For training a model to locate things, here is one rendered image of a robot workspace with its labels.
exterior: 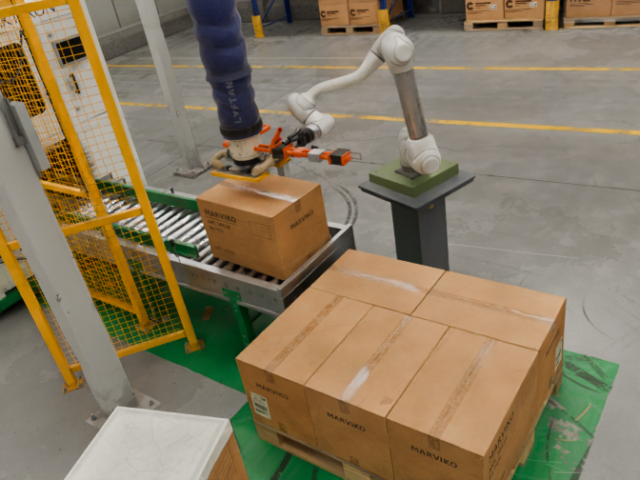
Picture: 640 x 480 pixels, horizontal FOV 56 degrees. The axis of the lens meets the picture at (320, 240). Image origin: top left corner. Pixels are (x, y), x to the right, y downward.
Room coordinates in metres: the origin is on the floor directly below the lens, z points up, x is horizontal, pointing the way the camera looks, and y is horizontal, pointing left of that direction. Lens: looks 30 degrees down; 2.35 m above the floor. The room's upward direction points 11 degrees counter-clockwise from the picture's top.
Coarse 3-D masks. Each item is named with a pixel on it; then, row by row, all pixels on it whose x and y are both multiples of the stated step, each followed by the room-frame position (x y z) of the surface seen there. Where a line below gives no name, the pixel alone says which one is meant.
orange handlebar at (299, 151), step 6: (264, 126) 3.28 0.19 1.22; (264, 132) 3.21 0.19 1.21; (228, 144) 3.09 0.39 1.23; (264, 144) 2.99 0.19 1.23; (258, 150) 2.95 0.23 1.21; (264, 150) 2.92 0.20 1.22; (270, 150) 2.89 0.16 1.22; (288, 150) 2.83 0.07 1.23; (294, 150) 2.81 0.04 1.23; (300, 150) 2.79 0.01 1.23; (306, 150) 2.80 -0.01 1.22; (294, 156) 2.80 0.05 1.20; (300, 156) 2.78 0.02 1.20; (306, 156) 2.75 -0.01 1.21; (324, 156) 2.68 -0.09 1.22; (348, 156) 2.62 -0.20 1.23
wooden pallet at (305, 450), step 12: (552, 384) 2.01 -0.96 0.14; (264, 432) 2.12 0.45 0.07; (276, 432) 2.06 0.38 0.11; (276, 444) 2.07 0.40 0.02; (288, 444) 2.06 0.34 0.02; (300, 444) 2.05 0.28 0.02; (528, 444) 1.75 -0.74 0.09; (300, 456) 1.98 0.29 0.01; (312, 456) 1.96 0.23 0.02; (324, 456) 1.95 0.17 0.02; (336, 456) 1.83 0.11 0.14; (528, 456) 1.75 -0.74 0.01; (324, 468) 1.89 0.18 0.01; (336, 468) 1.87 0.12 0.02; (348, 468) 1.79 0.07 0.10; (360, 468) 1.75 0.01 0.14
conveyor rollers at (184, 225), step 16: (112, 192) 4.41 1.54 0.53; (128, 208) 4.07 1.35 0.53; (160, 208) 3.96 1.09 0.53; (176, 208) 3.87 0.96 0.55; (128, 224) 3.76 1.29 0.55; (144, 224) 3.73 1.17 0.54; (160, 224) 3.72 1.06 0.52; (176, 224) 3.62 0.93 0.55; (192, 224) 3.59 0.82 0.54; (128, 240) 3.52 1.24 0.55; (192, 240) 3.35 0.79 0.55; (208, 240) 3.32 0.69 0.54; (208, 256) 3.19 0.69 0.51; (240, 272) 2.88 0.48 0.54; (256, 272) 2.85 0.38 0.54
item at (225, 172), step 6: (228, 168) 3.00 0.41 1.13; (216, 174) 3.01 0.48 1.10; (222, 174) 2.98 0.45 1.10; (228, 174) 2.96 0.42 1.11; (234, 174) 2.94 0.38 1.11; (240, 174) 2.92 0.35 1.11; (246, 174) 2.91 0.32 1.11; (258, 174) 2.88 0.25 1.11; (264, 174) 2.87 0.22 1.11; (246, 180) 2.88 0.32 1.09; (252, 180) 2.84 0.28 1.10; (258, 180) 2.83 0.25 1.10
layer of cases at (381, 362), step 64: (320, 320) 2.31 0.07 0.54; (384, 320) 2.22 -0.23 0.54; (448, 320) 2.13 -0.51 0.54; (512, 320) 2.05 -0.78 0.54; (256, 384) 2.09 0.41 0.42; (320, 384) 1.88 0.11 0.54; (384, 384) 1.81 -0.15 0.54; (448, 384) 1.75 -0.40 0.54; (512, 384) 1.68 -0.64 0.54; (320, 448) 1.89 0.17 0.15; (384, 448) 1.65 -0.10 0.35; (448, 448) 1.47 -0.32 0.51; (512, 448) 1.60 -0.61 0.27
